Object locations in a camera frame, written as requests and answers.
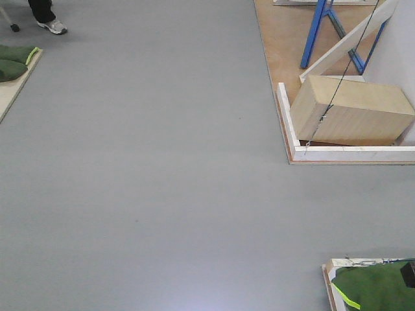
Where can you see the white diagonal brace plank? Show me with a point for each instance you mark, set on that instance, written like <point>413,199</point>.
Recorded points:
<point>353,37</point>

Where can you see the white wooden border beam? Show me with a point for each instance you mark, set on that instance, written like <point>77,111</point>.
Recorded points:
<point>334,155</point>

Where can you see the plywood base platform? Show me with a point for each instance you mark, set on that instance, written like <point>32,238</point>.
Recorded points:
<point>283,33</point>

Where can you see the black trouser leg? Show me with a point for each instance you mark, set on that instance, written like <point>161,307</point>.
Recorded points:
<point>42,10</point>

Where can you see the plywood base bottom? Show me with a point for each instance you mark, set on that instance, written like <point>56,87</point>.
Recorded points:
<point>333,265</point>

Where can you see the grey sneaker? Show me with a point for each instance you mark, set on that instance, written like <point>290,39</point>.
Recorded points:
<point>55,26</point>

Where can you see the green sandbag bottom right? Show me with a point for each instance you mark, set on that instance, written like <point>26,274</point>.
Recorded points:
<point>374,287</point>

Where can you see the green sandbag upper left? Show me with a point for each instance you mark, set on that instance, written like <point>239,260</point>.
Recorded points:
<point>22,55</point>

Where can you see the wooden box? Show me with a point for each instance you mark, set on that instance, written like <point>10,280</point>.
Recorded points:
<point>352,113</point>

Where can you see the plywood board left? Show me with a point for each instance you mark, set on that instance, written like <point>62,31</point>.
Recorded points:
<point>10,90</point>

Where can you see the green sandbag lower left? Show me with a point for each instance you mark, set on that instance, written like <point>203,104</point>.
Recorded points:
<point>11,70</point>

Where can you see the grey pole with rubber foot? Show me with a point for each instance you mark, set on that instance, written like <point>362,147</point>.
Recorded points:
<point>14,27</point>

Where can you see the green sandbag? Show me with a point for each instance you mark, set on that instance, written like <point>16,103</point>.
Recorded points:
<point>374,287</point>
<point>11,70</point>
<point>22,55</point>

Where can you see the black robot part right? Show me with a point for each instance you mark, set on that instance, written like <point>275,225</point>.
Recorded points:
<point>408,274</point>

